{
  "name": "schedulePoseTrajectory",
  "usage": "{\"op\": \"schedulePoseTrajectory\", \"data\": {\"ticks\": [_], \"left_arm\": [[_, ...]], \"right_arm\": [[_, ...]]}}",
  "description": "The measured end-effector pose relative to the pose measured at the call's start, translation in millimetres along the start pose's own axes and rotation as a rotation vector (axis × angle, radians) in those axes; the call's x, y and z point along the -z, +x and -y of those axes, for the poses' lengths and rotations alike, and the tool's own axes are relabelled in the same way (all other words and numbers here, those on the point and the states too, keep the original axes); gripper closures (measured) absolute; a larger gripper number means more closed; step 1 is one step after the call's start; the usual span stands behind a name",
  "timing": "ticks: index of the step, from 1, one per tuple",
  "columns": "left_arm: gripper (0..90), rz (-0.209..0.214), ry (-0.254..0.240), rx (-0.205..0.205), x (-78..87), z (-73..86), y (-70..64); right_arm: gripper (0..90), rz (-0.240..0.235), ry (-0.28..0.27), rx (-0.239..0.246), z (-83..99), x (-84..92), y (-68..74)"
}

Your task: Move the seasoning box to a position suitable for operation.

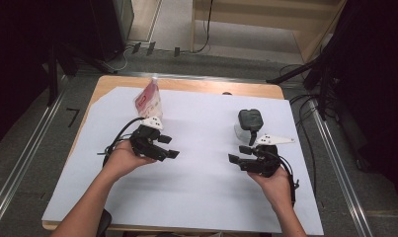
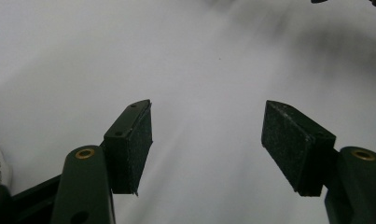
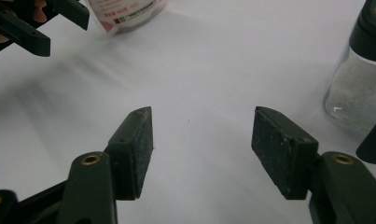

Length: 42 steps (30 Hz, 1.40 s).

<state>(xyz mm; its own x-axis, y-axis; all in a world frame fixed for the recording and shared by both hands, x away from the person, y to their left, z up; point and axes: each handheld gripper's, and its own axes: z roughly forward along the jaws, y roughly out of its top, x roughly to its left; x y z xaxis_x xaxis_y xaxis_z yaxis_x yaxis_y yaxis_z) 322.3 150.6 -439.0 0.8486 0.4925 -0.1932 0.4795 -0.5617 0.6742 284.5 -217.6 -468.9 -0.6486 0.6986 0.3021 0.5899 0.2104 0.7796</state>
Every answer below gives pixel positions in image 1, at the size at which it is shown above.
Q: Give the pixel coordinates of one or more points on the white paper sheet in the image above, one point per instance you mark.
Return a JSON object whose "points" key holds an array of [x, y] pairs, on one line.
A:
{"points": [[199, 184]]}

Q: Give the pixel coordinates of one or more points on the person's left hand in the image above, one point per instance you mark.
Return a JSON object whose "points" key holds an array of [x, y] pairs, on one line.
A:
{"points": [[124, 161]]}

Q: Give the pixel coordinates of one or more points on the metal floor rail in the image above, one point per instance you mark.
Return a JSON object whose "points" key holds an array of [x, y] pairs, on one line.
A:
{"points": [[193, 77], [341, 171], [25, 148]]}

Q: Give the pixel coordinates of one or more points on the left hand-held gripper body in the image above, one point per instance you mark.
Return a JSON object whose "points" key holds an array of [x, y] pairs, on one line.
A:
{"points": [[146, 138]]}

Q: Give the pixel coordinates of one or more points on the wooden table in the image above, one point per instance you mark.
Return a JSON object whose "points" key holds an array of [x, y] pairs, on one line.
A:
{"points": [[219, 88]]}

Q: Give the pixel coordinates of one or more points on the black chair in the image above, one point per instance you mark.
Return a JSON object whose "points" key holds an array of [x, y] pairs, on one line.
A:
{"points": [[104, 222]]}

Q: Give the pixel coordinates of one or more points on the clear jar with black lid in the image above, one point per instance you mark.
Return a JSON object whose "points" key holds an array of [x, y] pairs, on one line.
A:
{"points": [[251, 120]]}

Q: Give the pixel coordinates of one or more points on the person's right hand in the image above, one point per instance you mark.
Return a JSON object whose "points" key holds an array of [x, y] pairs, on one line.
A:
{"points": [[277, 189]]}

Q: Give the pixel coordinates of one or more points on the red and white pouch bag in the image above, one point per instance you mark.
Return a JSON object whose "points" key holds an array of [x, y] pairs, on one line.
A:
{"points": [[149, 100]]}

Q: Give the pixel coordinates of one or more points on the dark cabinet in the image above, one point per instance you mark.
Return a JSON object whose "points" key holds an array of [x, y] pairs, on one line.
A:
{"points": [[111, 26]]}

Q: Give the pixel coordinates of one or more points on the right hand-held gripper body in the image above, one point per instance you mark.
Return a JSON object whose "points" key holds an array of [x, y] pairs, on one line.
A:
{"points": [[267, 158]]}

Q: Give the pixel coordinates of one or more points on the light wooden shelf frame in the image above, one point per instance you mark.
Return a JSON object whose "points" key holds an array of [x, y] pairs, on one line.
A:
{"points": [[269, 15]]}

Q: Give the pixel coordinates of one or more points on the black metal stand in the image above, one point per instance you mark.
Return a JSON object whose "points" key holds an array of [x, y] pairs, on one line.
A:
{"points": [[53, 75], [318, 75]]}

